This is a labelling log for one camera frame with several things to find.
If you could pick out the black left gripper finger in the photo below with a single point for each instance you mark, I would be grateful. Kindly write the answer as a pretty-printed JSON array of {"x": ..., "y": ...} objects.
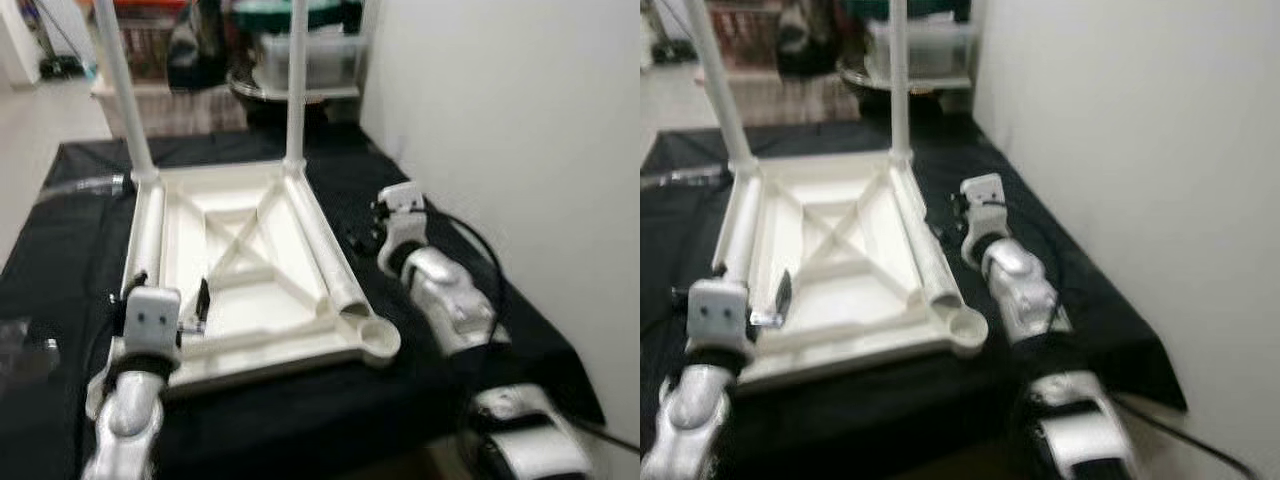
[
  {"x": 203, "y": 298},
  {"x": 783, "y": 292},
  {"x": 718, "y": 270},
  {"x": 138, "y": 280}
]

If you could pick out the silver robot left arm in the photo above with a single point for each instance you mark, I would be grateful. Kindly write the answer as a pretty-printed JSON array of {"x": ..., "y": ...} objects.
[
  {"x": 690, "y": 420},
  {"x": 130, "y": 420}
]

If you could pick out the black tablecloth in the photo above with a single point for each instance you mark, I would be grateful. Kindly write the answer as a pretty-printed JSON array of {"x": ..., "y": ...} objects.
[
  {"x": 60, "y": 250},
  {"x": 1100, "y": 330}
]

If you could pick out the crumpled clear plastic wrap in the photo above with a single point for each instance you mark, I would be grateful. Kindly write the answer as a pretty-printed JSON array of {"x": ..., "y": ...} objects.
[{"x": 25, "y": 350}]

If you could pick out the black wok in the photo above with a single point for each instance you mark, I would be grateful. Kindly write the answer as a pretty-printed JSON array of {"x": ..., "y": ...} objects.
[
  {"x": 265, "y": 95},
  {"x": 870, "y": 85}
]

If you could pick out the clear plastic container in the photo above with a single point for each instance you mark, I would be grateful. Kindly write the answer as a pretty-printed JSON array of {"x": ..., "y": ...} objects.
[
  {"x": 930, "y": 50},
  {"x": 325, "y": 60}
]

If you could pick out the patterned cloth covered stand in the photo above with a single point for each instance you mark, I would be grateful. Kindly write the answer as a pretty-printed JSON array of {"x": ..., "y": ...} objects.
[
  {"x": 190, "y": 110},
  {"x": 790, "y": 100}
]

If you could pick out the green pot lid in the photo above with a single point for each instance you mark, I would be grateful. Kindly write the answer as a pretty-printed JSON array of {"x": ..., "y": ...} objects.
[
  {"x": 930, "y": 8},
  {"x": 270, "y": 15}
]

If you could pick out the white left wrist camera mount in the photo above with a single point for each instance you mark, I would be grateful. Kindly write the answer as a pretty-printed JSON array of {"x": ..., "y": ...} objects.
[
  {"x": 718, "y": 310},
  {"x": 150, "y": 315}
]

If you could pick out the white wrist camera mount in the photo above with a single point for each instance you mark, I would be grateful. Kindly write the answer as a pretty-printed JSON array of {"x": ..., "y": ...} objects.
[
  {"x": 985, "y": 200},
  {"x": 150, "y": 315},
  {"x": 400, "y": 205},
  {"x": 718, "y": 310}
]

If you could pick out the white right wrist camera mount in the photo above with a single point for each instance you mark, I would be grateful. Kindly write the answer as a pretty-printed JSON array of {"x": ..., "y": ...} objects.
[
  {"x": 400, "y": 205},
  {"x": 985, "y": 200}
]

